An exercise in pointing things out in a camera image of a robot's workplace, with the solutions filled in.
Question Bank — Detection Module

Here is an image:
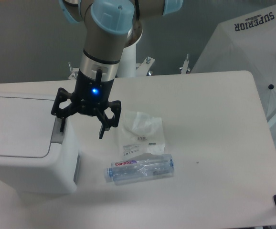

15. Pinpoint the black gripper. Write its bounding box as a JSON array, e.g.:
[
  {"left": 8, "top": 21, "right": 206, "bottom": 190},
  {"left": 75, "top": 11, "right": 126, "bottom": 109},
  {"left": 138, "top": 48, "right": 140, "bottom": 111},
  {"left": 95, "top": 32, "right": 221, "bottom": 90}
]
[{"left": 50, "top": 69, "right": 122, "bottom": 140}]

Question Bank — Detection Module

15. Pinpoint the white trash can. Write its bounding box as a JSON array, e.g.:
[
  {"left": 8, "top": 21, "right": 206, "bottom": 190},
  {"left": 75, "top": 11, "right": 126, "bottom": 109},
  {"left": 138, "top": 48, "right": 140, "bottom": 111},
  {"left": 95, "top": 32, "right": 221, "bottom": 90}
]
[{"left": 0, "top": 92, "right": 80, "bottom": 194}]

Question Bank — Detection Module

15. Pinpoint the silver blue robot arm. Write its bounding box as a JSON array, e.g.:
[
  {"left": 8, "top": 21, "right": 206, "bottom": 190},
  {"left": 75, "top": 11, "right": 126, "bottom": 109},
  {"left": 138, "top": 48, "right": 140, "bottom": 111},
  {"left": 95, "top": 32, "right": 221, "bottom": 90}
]
[{"left": 51, "top": 0, "right": 183, "bottom": 138}]

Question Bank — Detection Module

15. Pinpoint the clear plastic packaging bag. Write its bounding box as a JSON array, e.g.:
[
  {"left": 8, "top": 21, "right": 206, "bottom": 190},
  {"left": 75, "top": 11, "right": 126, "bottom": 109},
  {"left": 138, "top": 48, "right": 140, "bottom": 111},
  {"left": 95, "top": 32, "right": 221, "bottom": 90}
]
[{"left": 117, "top": 110, "right": 166, "bottom": 160}]

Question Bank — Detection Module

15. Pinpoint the crushed clear plastic bottle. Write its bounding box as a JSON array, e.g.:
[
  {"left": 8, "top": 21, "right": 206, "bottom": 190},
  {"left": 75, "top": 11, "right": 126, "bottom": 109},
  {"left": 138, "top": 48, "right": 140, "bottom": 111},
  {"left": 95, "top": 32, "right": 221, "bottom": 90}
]
[{"left": 104, "top": 153, "right": 174, "bottom": 185}]

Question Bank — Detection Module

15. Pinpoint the white superior umbrella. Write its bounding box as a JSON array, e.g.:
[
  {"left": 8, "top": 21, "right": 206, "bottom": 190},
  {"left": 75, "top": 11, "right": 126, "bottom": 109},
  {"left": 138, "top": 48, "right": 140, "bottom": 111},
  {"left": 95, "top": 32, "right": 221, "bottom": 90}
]
[{"left": 190, "top": 1, "right": 276, "bottom": 153}]

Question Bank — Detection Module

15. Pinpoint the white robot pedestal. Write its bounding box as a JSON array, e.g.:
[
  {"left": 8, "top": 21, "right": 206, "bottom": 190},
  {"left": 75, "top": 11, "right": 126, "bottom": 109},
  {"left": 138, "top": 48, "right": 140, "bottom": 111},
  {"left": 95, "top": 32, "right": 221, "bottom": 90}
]
[{"left": 117, "top": 44, "right": 136, "bottom": 78}]

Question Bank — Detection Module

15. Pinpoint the white metal base frame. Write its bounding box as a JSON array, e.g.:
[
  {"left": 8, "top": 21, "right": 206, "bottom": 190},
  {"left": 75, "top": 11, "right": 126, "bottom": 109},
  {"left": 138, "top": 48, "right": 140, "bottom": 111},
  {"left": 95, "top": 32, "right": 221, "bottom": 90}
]
[{"left": 68, "top": 54, "right": 191, "bottom": 80}]

